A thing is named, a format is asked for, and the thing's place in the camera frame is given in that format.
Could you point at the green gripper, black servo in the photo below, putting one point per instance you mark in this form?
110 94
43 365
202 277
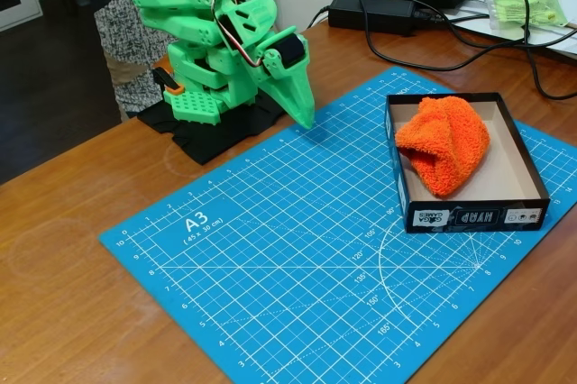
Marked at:
292 82

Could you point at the orange fluffy towel cloth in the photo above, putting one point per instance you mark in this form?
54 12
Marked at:
444 145

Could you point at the green 3D-printed robot arm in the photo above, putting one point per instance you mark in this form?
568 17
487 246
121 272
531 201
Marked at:
198 104

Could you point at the large black power adapter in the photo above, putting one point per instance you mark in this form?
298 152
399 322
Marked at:
369 12

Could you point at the black and orange clamp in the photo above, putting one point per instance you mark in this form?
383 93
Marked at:
169 82

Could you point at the blue A3 cutting mat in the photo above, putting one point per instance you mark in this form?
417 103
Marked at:
293 222

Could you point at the person in grey speckled clothing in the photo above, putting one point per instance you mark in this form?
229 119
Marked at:
117 28

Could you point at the black cardboard box tray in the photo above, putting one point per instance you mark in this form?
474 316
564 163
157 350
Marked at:
451 217

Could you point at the plastic bag of green parts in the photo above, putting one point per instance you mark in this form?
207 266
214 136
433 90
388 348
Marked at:
527 1

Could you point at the white paper sheets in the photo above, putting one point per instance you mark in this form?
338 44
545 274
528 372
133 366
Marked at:
563 39

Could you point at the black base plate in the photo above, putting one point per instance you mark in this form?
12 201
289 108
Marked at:
203 140

